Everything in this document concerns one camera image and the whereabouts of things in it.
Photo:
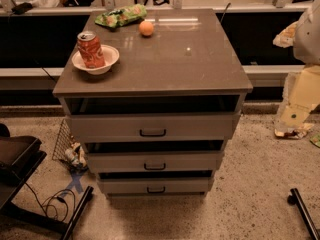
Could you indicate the grey drawer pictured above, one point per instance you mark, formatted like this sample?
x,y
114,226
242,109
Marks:
x,y
152,127
155,186
154,162

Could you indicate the grey drawer cabinet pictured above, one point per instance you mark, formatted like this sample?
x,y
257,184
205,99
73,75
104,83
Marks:
x,y
187,66

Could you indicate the bottom grey drawer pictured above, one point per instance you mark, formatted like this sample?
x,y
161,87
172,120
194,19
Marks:
x,y
155,186

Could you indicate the black cart frame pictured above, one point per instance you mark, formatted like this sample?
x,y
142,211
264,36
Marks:
x,y
19,158

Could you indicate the top grey drawer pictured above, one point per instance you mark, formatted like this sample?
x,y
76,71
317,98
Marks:
x,y
152,127

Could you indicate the wire mesh basket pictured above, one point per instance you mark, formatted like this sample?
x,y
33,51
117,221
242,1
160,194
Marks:
x,y
69,152

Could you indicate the orange fruit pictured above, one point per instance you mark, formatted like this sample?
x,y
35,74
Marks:
x,y
146,28

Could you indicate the white paper bowl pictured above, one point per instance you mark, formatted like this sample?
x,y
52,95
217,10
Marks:
x,y
111,56

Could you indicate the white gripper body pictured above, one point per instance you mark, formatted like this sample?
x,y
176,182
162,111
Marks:
x,y
308,39

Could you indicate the black bar right floor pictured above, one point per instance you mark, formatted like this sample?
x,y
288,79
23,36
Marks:
x,y
295,198

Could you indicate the orange soda can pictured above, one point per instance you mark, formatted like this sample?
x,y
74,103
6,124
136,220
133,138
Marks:
x,y
90,49

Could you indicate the middle grey drawer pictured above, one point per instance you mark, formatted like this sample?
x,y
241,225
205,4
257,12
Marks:
x,y
154,162

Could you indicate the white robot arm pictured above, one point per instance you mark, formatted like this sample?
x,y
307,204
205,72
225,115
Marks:
x,y
307,36

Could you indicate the green chip bag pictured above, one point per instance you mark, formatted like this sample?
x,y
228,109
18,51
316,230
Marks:
x,y
122,16

